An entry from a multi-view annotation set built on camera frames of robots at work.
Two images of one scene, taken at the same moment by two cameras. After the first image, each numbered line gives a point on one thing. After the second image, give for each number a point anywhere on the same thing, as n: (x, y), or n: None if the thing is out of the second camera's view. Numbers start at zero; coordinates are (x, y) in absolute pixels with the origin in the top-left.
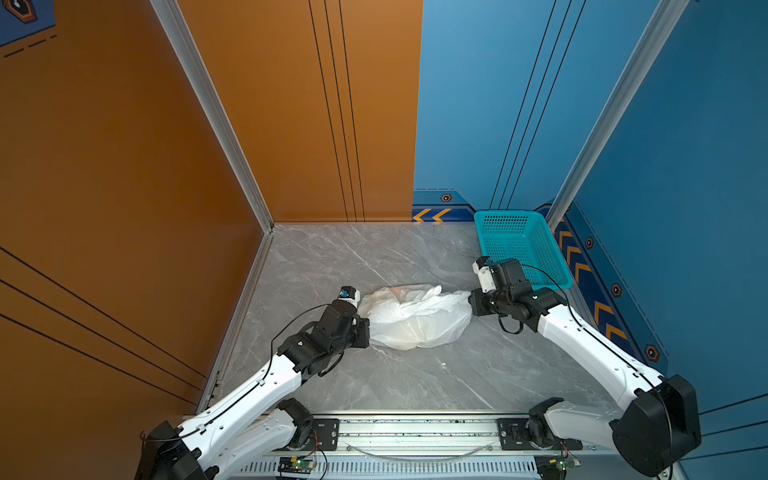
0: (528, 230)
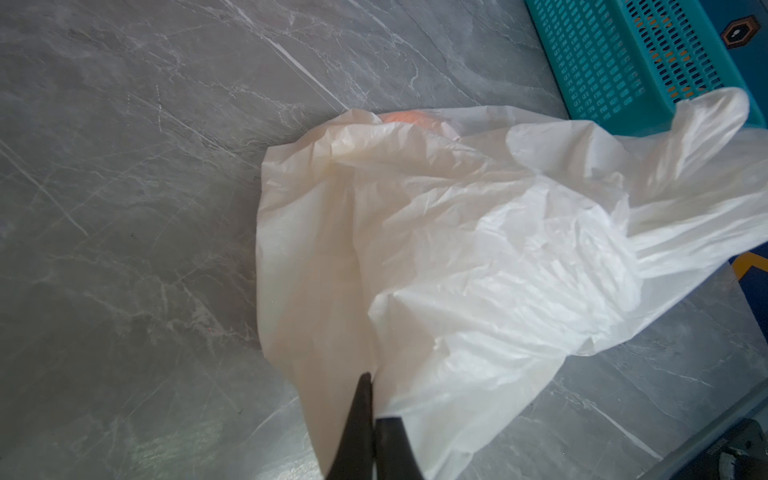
0: (628, 65)
